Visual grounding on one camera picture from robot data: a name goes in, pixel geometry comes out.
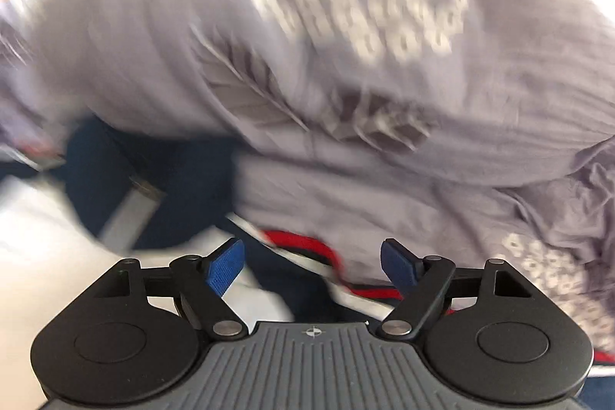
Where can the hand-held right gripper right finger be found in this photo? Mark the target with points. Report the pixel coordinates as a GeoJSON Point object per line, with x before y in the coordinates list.
{"type": "Point", "coordinates": [401, 268]}

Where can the navy white red jacket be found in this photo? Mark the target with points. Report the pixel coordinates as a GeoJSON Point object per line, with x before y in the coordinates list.
{"type": "Point", "coordinates": [192, 208]}

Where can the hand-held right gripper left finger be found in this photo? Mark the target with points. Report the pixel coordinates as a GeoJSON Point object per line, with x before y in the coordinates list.
{"type": "Point", "coordinates": [226, 267]}

